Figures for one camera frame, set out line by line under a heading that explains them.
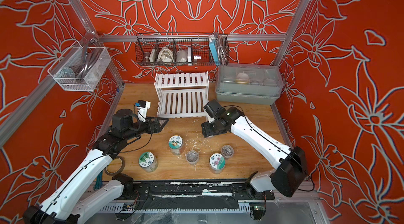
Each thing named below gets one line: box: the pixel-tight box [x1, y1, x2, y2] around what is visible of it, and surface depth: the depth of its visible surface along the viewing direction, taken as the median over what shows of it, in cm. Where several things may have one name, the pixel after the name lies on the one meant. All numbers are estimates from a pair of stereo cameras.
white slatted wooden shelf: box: [154, 70, 209, 119], surface depth 90 cm
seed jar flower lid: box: [209, 153, 226, 175], surface depth 76 cm
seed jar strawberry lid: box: [168, 135, 184, 156], surface depth 83 cm
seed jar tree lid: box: [138, 151, 159, 173], surface depth 77 cm
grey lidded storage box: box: [215, 63, 285, 106], surface depth 100 cm
